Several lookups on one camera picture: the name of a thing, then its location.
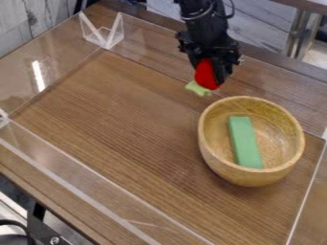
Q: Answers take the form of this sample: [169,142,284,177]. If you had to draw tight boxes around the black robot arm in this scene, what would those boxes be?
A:
[175,0,241,90]

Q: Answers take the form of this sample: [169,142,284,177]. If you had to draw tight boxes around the black table leg mount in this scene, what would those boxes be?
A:
[26,203,72,245]

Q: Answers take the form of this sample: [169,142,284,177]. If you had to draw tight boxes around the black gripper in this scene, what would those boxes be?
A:
[176,12,243,85]

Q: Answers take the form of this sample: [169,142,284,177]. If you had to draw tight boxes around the black cable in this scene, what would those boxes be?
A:
[0,219,30,245]

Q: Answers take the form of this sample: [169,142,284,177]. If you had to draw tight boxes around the metal stand in background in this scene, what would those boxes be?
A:
[272,0,327,60]

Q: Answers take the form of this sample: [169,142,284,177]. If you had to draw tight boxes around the green rectangular block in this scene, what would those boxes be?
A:
[227,116,263,168]

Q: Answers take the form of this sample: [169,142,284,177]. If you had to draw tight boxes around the red plush strawberry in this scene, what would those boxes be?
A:
[185,58,221,97]

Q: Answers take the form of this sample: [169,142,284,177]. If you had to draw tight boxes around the clear acrylic front barrier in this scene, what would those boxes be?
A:
[0,109,215,245]

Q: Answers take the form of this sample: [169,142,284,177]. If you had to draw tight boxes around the wooden bowl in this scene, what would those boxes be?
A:
[197,96,305,187]

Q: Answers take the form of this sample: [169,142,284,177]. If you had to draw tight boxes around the clear acrylic corner bracket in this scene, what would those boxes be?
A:
[77,12,124,50]

